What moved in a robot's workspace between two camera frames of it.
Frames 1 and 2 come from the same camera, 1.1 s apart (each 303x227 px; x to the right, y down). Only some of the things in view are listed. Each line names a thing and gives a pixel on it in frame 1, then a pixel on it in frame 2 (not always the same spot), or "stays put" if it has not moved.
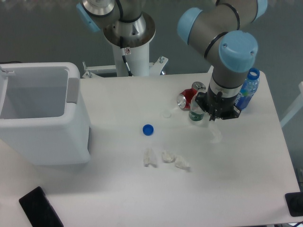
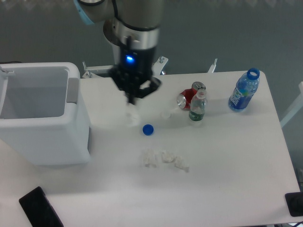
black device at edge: x=294 y=202 stays put
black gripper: x=218 y=106 → x=134 y=74
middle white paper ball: x=167 y=158 stays put
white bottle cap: x=166 y=114 stays put
